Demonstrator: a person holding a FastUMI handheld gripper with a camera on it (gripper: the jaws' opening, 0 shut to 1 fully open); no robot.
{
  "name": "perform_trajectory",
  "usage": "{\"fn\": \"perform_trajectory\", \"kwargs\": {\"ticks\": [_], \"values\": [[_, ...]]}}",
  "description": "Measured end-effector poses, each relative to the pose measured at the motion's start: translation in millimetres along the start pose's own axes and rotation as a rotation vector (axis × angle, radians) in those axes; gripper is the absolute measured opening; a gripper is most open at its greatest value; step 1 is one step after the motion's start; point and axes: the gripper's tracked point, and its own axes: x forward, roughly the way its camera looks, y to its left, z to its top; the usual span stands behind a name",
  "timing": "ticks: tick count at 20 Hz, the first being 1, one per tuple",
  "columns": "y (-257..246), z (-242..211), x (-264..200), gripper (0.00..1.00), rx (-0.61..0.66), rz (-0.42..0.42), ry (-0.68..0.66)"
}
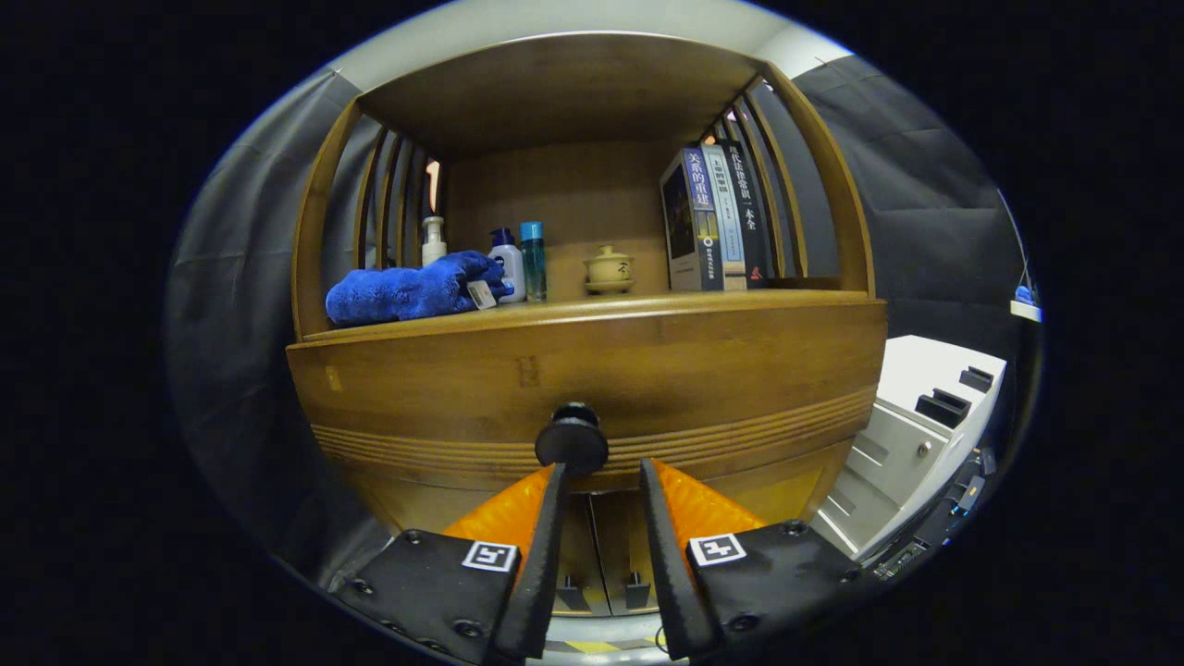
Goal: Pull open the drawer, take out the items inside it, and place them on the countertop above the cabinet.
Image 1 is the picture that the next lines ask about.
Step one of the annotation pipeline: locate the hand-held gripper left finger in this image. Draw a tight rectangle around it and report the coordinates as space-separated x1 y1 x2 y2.
333 462 570 662

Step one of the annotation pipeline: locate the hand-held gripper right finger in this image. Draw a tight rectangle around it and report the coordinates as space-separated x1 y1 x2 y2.
638 456 866 660

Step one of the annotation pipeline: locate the black drawer knob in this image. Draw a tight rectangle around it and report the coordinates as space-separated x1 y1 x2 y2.
535 402 610 477

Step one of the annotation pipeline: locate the wooden drawer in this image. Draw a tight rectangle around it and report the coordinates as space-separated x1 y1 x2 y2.
287 305 887 496

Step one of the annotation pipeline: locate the wooden countertop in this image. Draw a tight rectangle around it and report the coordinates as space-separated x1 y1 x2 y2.
301 289 875 345

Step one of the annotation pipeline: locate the white side cabinet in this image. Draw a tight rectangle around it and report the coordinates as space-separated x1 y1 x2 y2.
814 335 1007 561

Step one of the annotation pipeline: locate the wooden cabinet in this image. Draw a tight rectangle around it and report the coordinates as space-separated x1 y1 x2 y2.
285 32 889 619

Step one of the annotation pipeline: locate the white bottle with blue cap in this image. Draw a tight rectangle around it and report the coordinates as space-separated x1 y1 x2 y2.
487 228 527 304

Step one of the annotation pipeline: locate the beige lidded teacup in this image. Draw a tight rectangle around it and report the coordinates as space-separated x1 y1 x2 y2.
583 245 637 295

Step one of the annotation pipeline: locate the teal bottle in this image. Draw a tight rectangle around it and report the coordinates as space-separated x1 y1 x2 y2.
519 221 548 302

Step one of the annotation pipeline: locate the blue towel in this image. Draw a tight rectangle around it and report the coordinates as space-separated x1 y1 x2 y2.
326 251 515 327

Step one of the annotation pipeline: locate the book with pale spine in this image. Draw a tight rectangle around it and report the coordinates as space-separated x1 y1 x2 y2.
700 144 748 291

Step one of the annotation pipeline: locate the book with blue spine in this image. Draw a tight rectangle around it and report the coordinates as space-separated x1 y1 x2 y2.
660 147 727 293

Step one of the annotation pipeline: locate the book with black spine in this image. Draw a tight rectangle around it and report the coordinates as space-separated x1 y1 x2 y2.
717 139 771 290

